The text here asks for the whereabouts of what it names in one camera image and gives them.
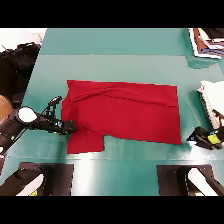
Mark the black garment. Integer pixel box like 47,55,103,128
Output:
203,27,224,42
0,42,42,108

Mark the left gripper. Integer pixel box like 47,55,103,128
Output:
49,119,78,136

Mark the brown garment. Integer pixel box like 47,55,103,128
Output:
193,27,218,55

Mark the red T-shirt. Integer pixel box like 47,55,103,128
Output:
61,79,183,155

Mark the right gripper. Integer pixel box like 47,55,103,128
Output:
186,125,215,150

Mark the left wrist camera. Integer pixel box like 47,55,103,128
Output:
45,95,64,116

